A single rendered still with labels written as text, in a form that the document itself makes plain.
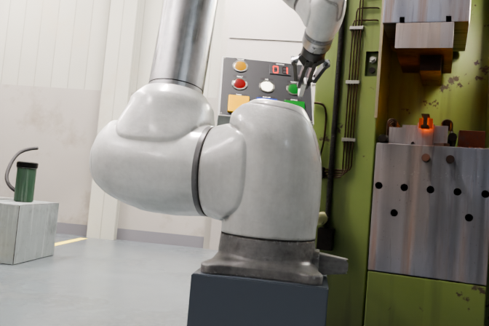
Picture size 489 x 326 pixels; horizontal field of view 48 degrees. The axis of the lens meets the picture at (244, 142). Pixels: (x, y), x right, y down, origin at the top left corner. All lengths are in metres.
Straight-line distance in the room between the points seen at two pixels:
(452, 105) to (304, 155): 1.74
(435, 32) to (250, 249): 1.43
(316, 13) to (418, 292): 1.00
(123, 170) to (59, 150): 5.47
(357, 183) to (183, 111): 1.37
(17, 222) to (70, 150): 2.16
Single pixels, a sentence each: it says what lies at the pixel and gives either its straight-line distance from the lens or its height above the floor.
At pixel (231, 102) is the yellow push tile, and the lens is 1.92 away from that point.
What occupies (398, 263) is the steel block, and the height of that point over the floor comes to 0.51.
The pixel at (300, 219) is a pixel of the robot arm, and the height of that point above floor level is 0.69.
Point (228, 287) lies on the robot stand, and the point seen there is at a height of 0.58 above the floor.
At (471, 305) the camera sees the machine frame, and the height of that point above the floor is 0.40.
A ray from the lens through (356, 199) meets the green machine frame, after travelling 2.18.
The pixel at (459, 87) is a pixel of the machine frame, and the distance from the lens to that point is 2.55.
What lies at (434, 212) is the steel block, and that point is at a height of 0.69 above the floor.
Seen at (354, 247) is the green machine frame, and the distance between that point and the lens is 2.19.
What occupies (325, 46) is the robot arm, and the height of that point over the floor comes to 1.16.
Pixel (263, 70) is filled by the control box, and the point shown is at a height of 1.16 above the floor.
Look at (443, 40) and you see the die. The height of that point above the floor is 1.30.
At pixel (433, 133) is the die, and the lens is 2.04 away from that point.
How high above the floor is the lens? 0.74
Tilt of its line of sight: 4 degrees up
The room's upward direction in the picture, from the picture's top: 5 degrees clockwise
